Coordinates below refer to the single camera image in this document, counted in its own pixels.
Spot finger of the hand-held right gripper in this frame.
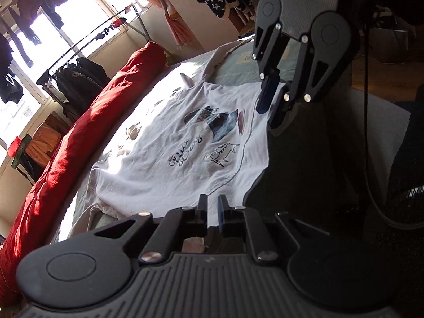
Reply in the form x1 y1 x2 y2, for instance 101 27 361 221
268 36 348 130
252 23 289 114

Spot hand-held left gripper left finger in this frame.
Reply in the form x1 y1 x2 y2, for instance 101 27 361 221
94 194 209 266

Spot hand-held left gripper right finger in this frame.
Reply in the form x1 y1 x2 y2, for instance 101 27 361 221
217 195 329 263

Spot metal clothes drying rack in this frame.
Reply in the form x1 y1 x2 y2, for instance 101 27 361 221
36 3 151 85

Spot green plaid bed blanket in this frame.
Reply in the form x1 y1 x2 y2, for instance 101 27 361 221
53 38 299 242

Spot wooden chair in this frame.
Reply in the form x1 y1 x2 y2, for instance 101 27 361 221
228 2 259 38

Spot grey cloth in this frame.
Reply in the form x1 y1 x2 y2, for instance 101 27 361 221
326 88 413 236

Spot white paper bag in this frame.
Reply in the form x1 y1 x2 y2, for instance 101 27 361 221
364 23 418 63

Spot tied orange curtain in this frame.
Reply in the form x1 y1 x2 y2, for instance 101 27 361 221
113 0 196 47

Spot red duvet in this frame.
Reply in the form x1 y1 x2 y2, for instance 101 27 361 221
0 41 166 292

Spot dark patterned cloth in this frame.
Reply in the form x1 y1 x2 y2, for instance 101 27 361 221
387 86 424 226

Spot wooden cabinet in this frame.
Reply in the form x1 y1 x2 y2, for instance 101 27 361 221
43 113 72 133

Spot dark socks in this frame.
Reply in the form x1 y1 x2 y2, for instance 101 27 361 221
94 26 115 42

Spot black jacket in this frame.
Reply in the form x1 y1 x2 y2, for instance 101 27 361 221
78 57 111 83

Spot dark jacket with badge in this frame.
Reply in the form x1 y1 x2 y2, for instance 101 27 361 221
55 64 100 107

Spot green box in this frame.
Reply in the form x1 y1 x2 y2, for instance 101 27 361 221
10 134 34 169

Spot red plastic basin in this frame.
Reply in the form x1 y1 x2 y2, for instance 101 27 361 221
7 135 23 158

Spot brown hanging hoodie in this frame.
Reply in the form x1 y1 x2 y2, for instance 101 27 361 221
7 0 43 45

